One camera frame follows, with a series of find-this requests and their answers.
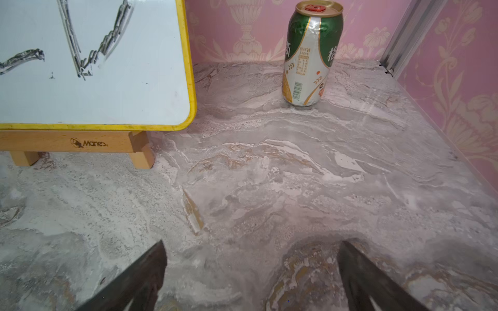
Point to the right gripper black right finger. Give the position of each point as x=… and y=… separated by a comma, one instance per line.
x=364, y=283

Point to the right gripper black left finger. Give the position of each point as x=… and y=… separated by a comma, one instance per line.
x=137, y=287

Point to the wooden whiteboard easel stand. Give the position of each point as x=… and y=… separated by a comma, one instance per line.
x=25, y=146

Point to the green white beverage can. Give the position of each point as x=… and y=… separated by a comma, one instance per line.
x=313, y=36

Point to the whiteboard with yellow frame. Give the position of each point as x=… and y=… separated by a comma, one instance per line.
x=96, y=65

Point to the aluminium corner post right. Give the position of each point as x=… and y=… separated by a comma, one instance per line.
x=415, y=24

